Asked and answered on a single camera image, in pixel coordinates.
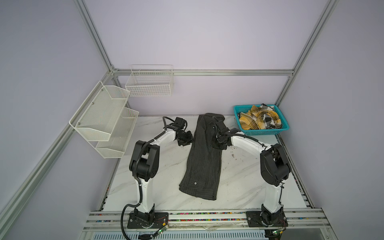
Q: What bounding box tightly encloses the yellow plaid shirt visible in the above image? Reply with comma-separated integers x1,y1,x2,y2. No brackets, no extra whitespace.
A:
238,104,283,130

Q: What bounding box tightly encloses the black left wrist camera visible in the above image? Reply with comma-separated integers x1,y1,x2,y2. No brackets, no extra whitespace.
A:
174,117,188,130

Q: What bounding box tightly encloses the teal plastic basket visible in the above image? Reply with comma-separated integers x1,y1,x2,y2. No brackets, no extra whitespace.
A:
234,104,290,136

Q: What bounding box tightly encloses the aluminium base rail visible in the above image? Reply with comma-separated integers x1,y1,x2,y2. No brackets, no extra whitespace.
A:
80,208,337,240

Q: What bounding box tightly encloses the white wire wall basket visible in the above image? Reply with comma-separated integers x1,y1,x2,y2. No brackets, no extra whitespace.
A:
125,65,174,97

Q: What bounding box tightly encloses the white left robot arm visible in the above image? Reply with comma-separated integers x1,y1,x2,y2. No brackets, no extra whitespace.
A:
130,129,193,228

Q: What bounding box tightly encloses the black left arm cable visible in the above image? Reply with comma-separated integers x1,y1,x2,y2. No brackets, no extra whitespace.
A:
120,116,176,240

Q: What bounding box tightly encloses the dark grey pinstriped shirt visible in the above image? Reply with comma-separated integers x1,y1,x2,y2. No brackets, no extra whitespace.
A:
179,113,225,201

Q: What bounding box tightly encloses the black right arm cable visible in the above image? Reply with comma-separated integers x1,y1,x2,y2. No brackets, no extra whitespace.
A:
212,124,286,211

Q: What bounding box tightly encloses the white mesh two-tier shelf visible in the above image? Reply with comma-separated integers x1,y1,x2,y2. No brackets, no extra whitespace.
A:
69,82,139,159

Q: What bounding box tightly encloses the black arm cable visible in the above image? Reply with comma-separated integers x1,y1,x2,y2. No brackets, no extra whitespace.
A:
120,116,176,240
212,124,286,211

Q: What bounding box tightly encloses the aluminium frame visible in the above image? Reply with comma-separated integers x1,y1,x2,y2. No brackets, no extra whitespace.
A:
1,1,338,239

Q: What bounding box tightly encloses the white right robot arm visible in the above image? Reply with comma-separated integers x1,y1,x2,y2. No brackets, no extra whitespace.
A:
211,118,292,227

